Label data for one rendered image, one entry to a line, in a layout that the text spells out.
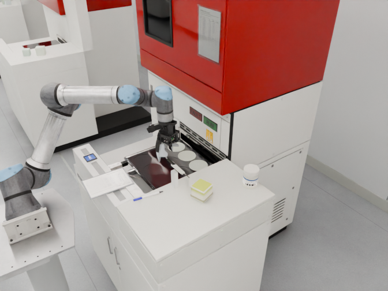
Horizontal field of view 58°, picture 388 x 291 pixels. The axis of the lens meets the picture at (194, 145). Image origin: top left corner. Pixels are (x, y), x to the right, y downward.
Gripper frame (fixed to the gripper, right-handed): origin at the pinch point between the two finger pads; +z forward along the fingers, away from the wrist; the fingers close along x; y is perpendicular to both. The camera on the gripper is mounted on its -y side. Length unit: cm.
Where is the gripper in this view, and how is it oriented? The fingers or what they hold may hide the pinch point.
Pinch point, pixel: (164, 154)
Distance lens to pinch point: 171.5
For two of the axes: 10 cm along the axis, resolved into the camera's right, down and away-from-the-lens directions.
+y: 8.6, 2.6, -4.4
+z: 0.2, 8.5, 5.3
